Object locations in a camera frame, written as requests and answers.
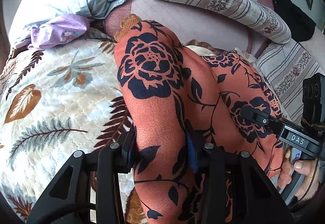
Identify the cream leaf pattern blanket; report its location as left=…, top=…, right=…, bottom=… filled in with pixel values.
left=0, top=27, right=293, bottom=224

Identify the striped beige flat pillow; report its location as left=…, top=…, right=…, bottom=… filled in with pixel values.
left=257, top=40, right=324, bottom=124

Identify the black cloth on bed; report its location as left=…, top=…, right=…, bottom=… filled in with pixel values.
left=272, top=0, right=316, bottom=42

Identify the person's right hand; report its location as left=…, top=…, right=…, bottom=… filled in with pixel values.
left=277, top=149, right=320, bottom=201

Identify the purple floral garment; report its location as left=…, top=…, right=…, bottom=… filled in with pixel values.
left=28, top=14, right=91, bottom=50

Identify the orange black floral garment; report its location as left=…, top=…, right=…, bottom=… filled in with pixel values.
left=114, top=14, right=283, bottom=223

